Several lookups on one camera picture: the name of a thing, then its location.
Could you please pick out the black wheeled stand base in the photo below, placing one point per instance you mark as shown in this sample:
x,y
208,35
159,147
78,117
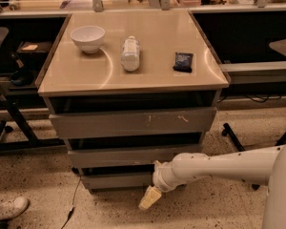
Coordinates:
x,y
233,137

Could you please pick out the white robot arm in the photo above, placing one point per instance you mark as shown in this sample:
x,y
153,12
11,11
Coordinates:
x,y
187,168

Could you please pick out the clear plastic water bottle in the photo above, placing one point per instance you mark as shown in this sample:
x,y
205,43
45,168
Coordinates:
x,y
130,56

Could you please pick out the dark blue snack packet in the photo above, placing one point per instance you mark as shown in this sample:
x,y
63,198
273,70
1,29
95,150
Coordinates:
x,y
183,62

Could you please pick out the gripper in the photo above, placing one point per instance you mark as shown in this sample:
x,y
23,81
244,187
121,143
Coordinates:
x,y
161,177

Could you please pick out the white ceramic bowl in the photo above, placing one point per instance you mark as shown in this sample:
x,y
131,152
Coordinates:
x,y
88,39

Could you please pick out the white sneaker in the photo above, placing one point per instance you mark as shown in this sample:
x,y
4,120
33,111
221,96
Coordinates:
x,y
13,208

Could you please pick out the grey top drawer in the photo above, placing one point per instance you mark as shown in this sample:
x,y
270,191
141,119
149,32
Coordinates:
x,y
131,123

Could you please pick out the grey drawer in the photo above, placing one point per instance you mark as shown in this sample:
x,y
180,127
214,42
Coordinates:
x,y
131,123
128,156
116,181

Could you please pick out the grey middle drawer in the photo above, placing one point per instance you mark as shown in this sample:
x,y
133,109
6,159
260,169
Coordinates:
x,y
128,156

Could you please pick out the grey drawer cabinet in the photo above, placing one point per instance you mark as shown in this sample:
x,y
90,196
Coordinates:
x,y
126,88

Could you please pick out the grey bottom drawer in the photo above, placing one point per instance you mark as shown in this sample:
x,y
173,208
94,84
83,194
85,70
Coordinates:
x,y
116,181

